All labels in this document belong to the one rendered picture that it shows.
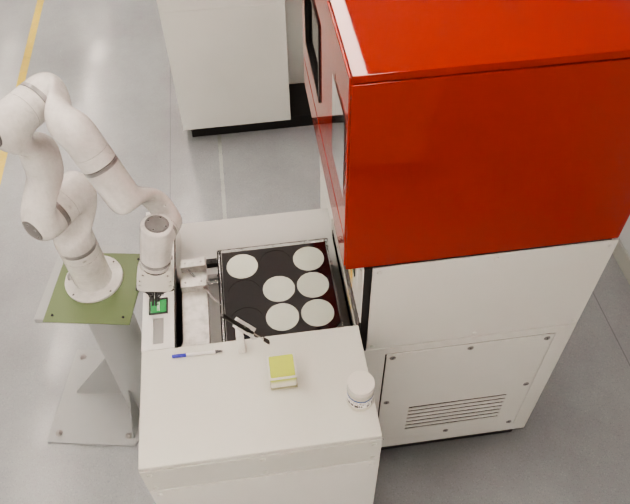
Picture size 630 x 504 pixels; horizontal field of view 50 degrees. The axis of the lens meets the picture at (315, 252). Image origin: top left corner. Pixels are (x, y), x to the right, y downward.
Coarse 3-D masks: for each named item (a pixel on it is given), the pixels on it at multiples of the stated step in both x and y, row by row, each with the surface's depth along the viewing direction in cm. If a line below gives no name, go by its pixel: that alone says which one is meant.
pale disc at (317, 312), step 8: (312, 304) 206; (320, 304) 206; (328, 304) 206; (304, 312) 204; (312, 312) 204; (320, 312) 204; (328, 312) 204; (304, 320) 202; (312, 320) 202; (320, 320) 202; (328, 320) 202
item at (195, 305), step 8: (192, 272) 217; (200, 272) 217; (184, 296) 211; (192, 296) 211; (200, 296) 211; (208, 296) 214; (184, 304) 209; (192, 304) 209; (200, 304) 209; (208, 304) 210; (184, 312) 207; (192, 312) 207; (200, 312) 207; (208, 312) 207; (184, 320) 205; (192, 320) 205; (200, 320) 205; (208, 320) 205; (184, 328) 203; (192, 328) 203; (200, 328) 203; (208, 328) 203; (184, 336) 202; (192, 336) 201; (200, 336) 201; (208, 336) 201
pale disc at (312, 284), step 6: (306, 276) 213; (312, 276) 213; (318, 276) 213; (324, 276) 213; (300, 282) 212; (306, 282) 212; (312, 282) 212; (318, 282) 212; (324, 282) 211; (300, 288) 210; (306, 288) 210; (312, 288) 210; (318, 288) 210; (324, 288) 210; (306, 294) 209; (312, 294) 208; (318, 294) 208
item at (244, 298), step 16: (224, 256) 219; (256, 256) 219; (272, 256) 219; (288, 256) 219; (224, 272) 215; (256, 272) 214; (272, 272) 214; (288, 272) 214; (304, 272) 214; (320, 272) 214; (224, 288) 210; (240, 288) 210; (256, 288) 210; (240, 304) 206; (256, 304) 206; (272, 304) 206; (304, 304) 206; (336, 304) 206; (256, 320) 203; (336, 320) 202; (256, 336) 199
